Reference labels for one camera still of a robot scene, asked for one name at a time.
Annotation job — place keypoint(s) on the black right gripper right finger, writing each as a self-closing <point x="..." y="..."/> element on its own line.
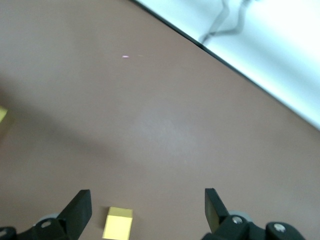
<point x="216" y="212"/>

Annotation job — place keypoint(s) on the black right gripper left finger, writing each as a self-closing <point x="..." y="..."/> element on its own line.
<point x="75" y="215"/>

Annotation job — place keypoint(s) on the yellow foam block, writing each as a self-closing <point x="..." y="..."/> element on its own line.
<point x="2" y="115"/>
<point x="117" y="222"/>

